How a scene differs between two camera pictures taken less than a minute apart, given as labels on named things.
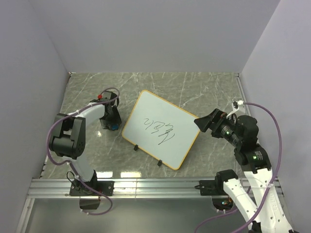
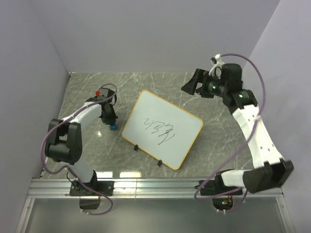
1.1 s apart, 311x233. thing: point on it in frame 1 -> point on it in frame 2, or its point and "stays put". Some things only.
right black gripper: [217, 116] -> [199, 76]
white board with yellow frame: [164, 131] stays put
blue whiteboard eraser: [115, 127] stays put
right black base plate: [213, 187] stays put
